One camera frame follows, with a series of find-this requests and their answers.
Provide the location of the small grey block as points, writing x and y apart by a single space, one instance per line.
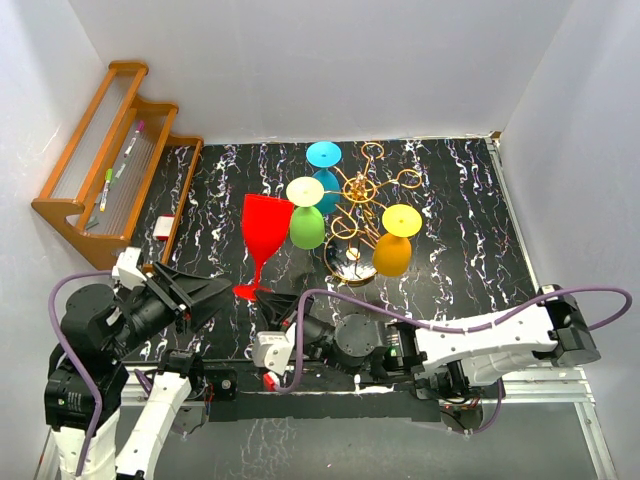
92 222

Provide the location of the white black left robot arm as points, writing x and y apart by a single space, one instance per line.
102 325

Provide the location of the gold wire glass rack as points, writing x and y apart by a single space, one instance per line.
357 224

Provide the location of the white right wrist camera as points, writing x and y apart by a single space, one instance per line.
272 350

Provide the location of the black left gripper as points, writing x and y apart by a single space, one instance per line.
187 289

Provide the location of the yellow wine glass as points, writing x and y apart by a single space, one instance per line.
393 250

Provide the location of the purple capped marker pen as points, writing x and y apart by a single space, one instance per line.
139 128

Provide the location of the green capped marker pen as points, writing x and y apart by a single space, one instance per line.
105 190

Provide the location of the small white red box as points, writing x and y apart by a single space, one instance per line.
163 227

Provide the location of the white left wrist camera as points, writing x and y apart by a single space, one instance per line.
127 265

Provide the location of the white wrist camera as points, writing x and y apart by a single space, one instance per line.
272 350
127 265

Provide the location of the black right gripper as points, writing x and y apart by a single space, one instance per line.
278 309

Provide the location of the red wine glass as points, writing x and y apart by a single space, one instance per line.
265 225

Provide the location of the blue wine glass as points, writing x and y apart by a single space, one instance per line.
323 156

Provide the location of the green wine glass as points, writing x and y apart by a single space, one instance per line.
307 227

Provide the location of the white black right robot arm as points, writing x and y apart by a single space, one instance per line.
444 362

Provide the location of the wooden tiered shelf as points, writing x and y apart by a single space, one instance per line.
153 180

